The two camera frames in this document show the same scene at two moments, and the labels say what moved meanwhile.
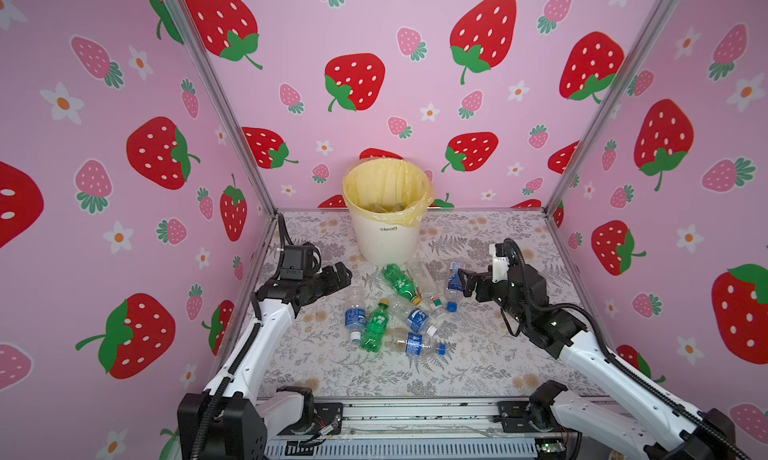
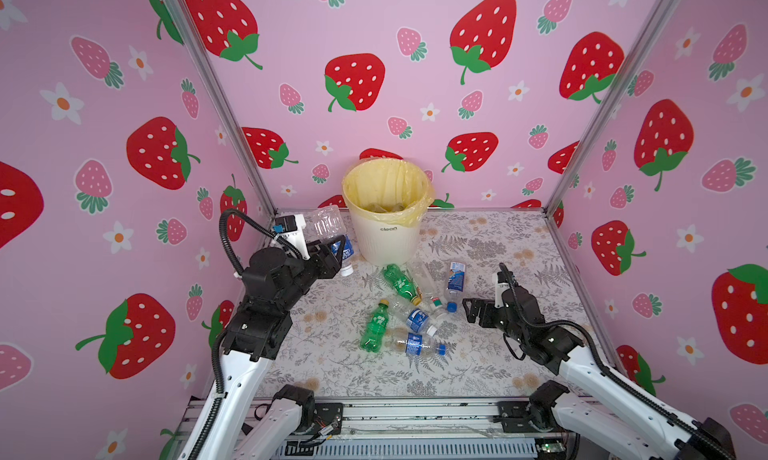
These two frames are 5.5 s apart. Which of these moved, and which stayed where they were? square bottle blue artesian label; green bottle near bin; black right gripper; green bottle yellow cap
Moved: black right gripper
Stayed: green bottle yellow cap; square bottle blue artesian label; green bottle near bin
